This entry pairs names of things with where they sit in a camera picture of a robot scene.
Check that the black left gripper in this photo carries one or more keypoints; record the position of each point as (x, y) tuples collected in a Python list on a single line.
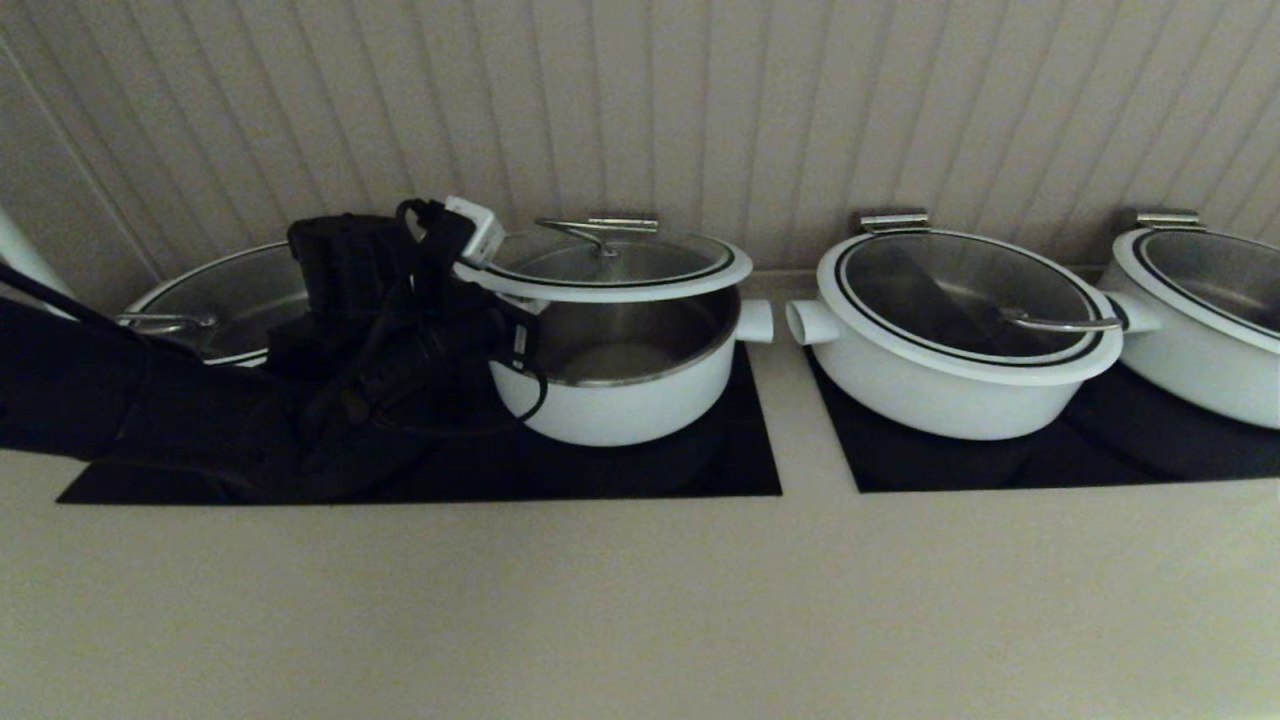
[(450, 360)]

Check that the glass lid with white rim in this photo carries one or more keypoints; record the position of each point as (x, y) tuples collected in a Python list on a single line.
[(640, 268), (230, 295), (950, 280), (1220, 275)]

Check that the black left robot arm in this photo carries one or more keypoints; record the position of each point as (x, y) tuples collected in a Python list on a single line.
[(80, 390)]

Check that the white round pot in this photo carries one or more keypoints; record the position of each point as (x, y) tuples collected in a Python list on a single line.
[(620, 415), (930, 405), (1190, 385)]

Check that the black glass cooktop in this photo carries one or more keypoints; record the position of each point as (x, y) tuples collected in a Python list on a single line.
[(1100, 455), (650, 470)]

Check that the white pole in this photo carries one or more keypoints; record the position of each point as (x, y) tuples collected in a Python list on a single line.
[(25, 260)]

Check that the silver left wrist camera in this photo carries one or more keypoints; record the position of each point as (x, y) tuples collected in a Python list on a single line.
[(478, 228)]

